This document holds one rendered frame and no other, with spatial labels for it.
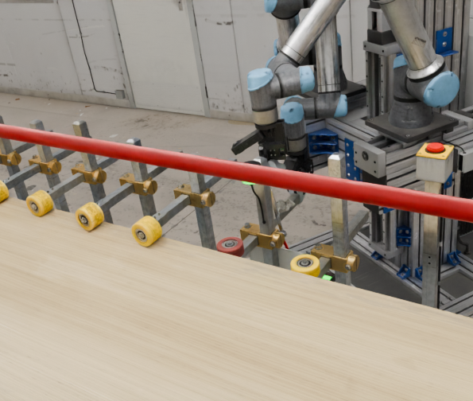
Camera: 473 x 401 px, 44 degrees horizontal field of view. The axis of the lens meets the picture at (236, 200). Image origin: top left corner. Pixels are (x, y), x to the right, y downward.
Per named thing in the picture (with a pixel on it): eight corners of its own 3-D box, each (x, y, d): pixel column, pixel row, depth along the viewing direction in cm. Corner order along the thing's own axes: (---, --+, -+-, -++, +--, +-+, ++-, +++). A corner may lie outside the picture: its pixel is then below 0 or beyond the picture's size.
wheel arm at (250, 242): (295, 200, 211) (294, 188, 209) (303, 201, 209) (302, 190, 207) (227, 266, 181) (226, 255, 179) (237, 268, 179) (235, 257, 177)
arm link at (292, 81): (301, 59, 179) (267, 67, 178) (315, 68, 170) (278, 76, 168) (304, 83, 183) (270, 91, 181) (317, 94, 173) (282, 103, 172)
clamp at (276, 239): (250, 235, 195) (247, 221, 193) (285, 243, 188) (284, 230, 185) (240, 243, 191) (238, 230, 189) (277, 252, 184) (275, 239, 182)
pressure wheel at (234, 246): (230, 263, 186) (226, 232, 181) (252, 269, 182) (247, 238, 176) (216, 278, 181) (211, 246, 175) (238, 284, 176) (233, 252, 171)
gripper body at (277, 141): (286, 161, 178) (281, 124, 172) (258, 164, 180) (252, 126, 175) (289, 151, 184) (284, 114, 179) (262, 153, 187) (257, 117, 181)
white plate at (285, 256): (251, 263, 201) (248, 239, 197) (320, 282, 188) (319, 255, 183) (250, 264, 201) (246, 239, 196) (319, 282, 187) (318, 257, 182)
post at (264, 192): (273, 284, 199) (256, 154, 176) (281, 286, 197) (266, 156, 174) (267, 290, 197) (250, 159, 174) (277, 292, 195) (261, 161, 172)
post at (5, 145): (30, 214, 265) (-5, 113, 242) (35, 215, 263) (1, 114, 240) (24, 217, 262) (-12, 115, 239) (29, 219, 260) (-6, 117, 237)
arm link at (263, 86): (277, 70, 167) (249, 77, 166) (283, 107, 172) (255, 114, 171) (269, 64, 174) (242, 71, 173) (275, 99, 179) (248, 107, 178)
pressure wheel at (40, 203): (39, 185, 208) (55, 199, 207) (36, 200, 214) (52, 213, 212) (25, 192, 204) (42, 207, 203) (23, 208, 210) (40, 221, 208)
